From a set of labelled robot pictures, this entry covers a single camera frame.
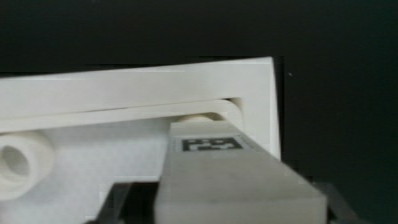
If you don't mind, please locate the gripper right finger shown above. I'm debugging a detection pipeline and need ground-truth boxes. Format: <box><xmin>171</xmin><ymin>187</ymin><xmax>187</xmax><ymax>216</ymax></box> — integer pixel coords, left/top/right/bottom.
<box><xmin>313</xmin><ymin>182</ymin><xmax>364</xmax><ymax>224</ymax></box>

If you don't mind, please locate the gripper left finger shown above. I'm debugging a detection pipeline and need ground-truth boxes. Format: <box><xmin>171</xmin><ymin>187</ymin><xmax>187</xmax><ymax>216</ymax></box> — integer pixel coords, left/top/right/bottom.
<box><xmin>85</xmin><ymin>182</ymin><xmax>158</xmax><ymax>224</ymax></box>

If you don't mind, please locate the white desk leg with tag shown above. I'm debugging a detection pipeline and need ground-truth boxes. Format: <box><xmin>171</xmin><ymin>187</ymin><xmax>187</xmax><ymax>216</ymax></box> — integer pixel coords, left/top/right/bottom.
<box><xmin>155</xmin><ymin>119</ymin><xmax>327</xmax><ymax>224</ymax></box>

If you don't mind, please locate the white desk top tray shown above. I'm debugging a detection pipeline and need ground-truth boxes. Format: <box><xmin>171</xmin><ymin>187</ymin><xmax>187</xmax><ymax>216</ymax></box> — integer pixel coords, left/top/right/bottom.
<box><xmin>0</xmin><ymin>57</ymin><xmax>281</xmax><ymax>224</ymax></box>

